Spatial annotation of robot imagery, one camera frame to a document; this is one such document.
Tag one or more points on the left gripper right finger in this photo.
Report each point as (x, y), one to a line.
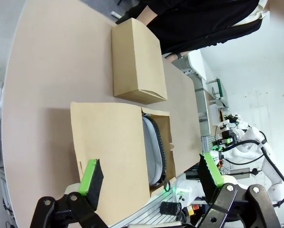
(209, 175)

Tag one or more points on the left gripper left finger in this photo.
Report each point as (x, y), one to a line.
(94, 180)

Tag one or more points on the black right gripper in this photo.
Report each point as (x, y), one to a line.
(225, 140)

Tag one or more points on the grey zip pencil case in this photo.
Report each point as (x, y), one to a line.
(153, 152)

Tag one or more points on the cardboard box with navy case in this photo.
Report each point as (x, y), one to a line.
(137, 59)

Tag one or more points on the person's right forearm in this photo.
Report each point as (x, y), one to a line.
(147, 15)

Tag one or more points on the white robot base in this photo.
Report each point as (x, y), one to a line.
(189, 190)

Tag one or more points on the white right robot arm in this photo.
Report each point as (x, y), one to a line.
(272, 171)

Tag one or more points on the cardboard box with wide lid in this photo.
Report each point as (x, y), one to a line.
(108, 147)

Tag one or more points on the person's left hand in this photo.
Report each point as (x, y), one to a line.
(173, 58)

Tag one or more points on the black round knob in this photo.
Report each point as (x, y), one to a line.
(170, 208)

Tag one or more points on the green framed cart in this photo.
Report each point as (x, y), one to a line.
(219, 89)

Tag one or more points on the black wristwatch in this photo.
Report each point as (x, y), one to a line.
(179, 56)

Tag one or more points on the person in black cardigan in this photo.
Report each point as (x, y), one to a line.
(198, 21)

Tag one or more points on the aluminium frame rail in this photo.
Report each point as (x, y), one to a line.
(144, 216)

